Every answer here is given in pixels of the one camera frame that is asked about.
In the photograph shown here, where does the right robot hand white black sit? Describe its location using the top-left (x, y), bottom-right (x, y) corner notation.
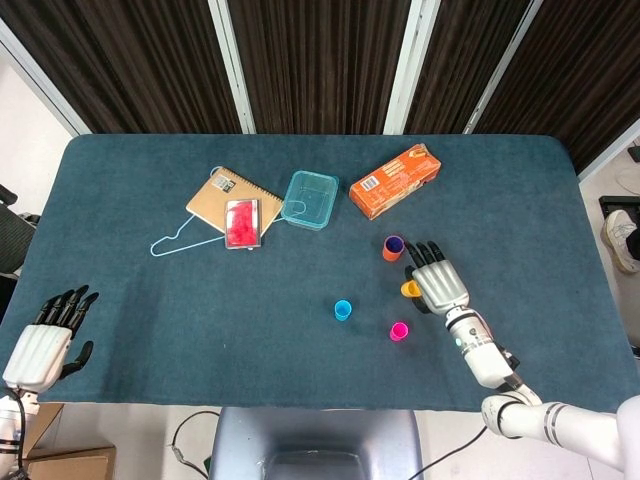
top-left (402, 240), bottom-right (472, 317)

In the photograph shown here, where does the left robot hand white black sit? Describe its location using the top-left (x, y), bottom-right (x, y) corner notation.
top-left (2, 284), bottom-right (100, 392)

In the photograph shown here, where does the orange plastic cup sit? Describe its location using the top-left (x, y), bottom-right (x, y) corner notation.
top-left (382, 235), bottom-right (405, 263)

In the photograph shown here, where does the brown cardboard box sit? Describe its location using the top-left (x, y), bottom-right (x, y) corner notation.
top-left (24, 444), bottom-right (117, 480)
top-left (19, 402), bottom-right (66, 459)

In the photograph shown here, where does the orange cardboard box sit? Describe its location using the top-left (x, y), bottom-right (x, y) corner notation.
top-left (348, 142), bottom-right (443, 221)

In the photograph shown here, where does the black office chair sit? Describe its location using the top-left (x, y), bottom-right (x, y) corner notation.
top-left (0, 183), bottom-right (42, 324)

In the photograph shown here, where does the clear container teal rim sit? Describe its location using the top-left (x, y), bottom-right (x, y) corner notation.
top-left (280, 170), bottom-right (340, 234)

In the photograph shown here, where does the teal tablecloth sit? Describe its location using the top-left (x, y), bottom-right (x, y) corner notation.
top-left (0, 132), bottom-right (640, 415)

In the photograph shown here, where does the white sneaker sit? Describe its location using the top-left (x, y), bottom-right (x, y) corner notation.
top-left (601, 209), bottom-right (640, 274)

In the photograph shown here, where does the grey robot torso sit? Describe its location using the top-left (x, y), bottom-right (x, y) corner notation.
top-left (208, 407), bottom-right (422, 480)

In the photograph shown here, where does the black equipment base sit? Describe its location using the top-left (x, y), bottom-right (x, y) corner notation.
top-left (598, 195), bottom-right (640, 221)

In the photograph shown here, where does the red flat case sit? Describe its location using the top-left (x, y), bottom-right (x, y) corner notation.
top-left (223, 198), bottom-right (264, 250)

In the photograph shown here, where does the kraft spiral notebook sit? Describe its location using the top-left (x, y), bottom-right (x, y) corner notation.
top-left (185, 167), bottom-right (285, 237)

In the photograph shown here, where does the dark brown curtain panel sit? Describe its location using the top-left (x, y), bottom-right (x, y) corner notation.
top-left (0, 0), bottom-right (244, 135)
top-left (472, 0), bottom-right (640, 171)
top-left (222, 0), bottom-right (414, 135)
top-left (403, 0), bottom-right (531, 135)

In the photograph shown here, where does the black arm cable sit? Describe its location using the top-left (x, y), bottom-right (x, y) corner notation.
top-left (8, 388), bottom-right (27, 480)

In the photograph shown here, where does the black floor cable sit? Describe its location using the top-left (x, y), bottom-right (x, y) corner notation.
top-left (168, 410), bottom-right (221, 480)
top-left (407, 424), bottom-right (489, 480)

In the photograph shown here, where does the light blue wire hanger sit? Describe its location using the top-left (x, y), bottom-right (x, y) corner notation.
top-left (149, 165), bottom-right (309, 259)

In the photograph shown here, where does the white frame post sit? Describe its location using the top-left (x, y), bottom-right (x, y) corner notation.
top-left (207, 0), bottom-right (257, 135)
top-left (577, 112), bottom-right (640, 182)
top-left (0, 18), bottom-right (92, 136)
top-left (462, 0), bottom-right (545, 135)
top-left (383, 0), bottom-right (442, 135)

